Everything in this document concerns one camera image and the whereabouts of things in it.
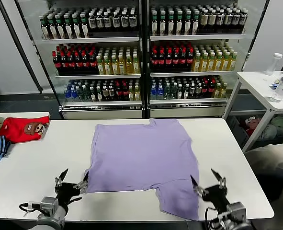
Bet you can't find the purple t-shirt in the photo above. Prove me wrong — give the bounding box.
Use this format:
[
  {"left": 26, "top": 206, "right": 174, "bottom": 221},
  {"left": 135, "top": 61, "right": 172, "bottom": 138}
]
[{"left": 85, "top": 118, "right": 201, "bottom": 221}]

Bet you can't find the dark blue chair seat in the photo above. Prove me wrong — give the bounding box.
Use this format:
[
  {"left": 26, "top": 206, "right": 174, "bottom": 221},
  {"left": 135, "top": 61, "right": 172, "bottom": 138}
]
[{"left": 249, "top": 165, "right": 283, "bottom": 202}]

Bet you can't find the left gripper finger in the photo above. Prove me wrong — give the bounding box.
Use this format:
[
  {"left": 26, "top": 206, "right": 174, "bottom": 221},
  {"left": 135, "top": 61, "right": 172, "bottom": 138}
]
[
  {"left": 73, "top": 171, "right": 90, "bottom": 194},
  {"left": 55, "top": 168, "right": 69, "bottom": 187}
]

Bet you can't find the drinks display cabinet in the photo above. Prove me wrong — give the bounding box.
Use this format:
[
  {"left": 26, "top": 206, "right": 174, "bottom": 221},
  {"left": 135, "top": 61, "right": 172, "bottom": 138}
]
[
  {"left": 16, "top": 0, "right": 146, "bottom": 120},
  {"left": 145, "top": 0, "right": 269, "bottom": 119}
]

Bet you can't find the white side table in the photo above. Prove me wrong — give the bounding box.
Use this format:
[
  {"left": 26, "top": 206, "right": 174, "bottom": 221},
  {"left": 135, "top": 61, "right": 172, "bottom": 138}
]
[{"left": 222, "top": 70, "right": 283, "bottom": 153}]

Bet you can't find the red shirt with bear print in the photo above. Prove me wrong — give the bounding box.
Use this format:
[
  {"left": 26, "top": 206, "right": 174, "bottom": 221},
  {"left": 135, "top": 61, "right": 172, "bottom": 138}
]
[{"left": 0, "top": 116, "right": 50, "bottom": 144}]

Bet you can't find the grey plastic crate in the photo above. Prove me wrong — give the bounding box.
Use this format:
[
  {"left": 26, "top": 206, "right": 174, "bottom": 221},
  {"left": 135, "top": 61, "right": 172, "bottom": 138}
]
[{"left": 227, "top": 115, "right": 251, "bottom": 149}]

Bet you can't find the beige label dark bottle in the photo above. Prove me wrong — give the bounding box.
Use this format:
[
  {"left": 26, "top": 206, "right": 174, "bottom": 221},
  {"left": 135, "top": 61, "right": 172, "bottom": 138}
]
[
  {"left": 208, "top": 10, "right": 217, "bottom": 34},
  {"left": 200, "top": 10, "right": 209, "bottom": 34}
]

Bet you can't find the pale green cloth pile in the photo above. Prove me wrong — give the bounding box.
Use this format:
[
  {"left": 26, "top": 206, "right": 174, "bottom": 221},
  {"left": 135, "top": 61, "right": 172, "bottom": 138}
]
[{"left": 260, "top": 114, "right": 283, "bottom": 141}]

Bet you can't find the tall clear white-capped bottle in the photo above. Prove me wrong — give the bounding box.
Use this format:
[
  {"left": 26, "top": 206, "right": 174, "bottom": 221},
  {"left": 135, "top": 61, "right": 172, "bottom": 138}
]
[{"left": 265, "top": 53, "right": 283, "bottom": 76}]

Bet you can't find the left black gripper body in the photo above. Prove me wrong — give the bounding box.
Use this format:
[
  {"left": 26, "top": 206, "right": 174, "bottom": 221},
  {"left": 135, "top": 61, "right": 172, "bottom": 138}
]
[{"left": 55, "top": 182, "right": 82, "bottom": 211}]

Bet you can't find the red cloth in crate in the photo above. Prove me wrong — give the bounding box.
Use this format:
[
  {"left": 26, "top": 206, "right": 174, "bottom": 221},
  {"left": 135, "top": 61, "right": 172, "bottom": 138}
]
[{"left": 245, "top": 117, "right": 261, "bottom": 136}]

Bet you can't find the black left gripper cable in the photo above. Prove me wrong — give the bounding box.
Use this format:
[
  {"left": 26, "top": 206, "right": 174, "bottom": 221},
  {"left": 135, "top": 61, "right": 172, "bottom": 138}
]
[{"left": 19, "top": 202, "right": 43, "bottom": 218}]

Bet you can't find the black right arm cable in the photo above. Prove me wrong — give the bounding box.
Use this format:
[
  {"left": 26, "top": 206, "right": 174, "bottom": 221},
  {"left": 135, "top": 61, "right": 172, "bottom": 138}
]
[{"left": 204, "top": 207, "right": 226, "bottom": 230}]

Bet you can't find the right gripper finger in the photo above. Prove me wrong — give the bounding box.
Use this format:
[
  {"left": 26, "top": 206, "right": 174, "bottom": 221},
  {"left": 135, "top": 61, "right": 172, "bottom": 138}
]
[
  {"left": 211, "top": 168, "right": 227, "bottom": 190},
  {"left": 190, "top": 174, "right": 209, "bottom": 197}
]

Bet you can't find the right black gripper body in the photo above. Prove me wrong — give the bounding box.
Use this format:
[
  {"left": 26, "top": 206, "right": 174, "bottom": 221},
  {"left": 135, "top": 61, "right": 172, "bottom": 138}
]
[{"left": 203, "top": 185, "right": 230, "bottom": 211}]

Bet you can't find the red-capped cola bottle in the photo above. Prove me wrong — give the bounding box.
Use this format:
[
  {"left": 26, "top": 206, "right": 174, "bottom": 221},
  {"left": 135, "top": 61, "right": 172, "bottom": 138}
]
[
  {"left": 115, "top": 82, "right": 122, "bottom": 101},
  {"left": 187, "top": 48, "right": 194, "bottom": 71},
  {"left": 165, "top": 48, "right": 172, "bottom": 72},
  {"left": 122, "top": 82, "right": 129, "bottom": 101},
  {"left": 60, "top": 51, "right": 68, "bottom": 75},
  {"left": 75, "top": 50, "right": 82, "bottom": 75},
  {"left": 81, "top": 50, "right": 90, "bottom": 75},
  {"left": 89, "top": 50, "right": 97, "bottom": 75},
  {"left": 179, "top": 48, "right": 187, "bottom": 71},
  {"left": 150, "top": 49, "right": 158, "bottom": 72},
  {"left": 208, "top": 80, "right": 216, "bottom": 99},
  {"left": 68, "top": 51, "right": 75, "bottom": 75},
  {"left": 172, "top": 48, "right": 180, "bottom": 72},
  {"left": 53, "top": 51, "right": 61, "bottom": 75},
  {"left": 158, "top": 48, "right": 165, "bottom": 72},
  {"left": 202, "top": 80, "right": 209, "bottom": 99}
]

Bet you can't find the clear plastic water bottle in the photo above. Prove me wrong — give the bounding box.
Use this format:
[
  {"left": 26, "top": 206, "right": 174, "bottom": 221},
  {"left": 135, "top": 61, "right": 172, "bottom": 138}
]
[{"left": 272, "top": 78, "right": 283, "bottom": 103}]

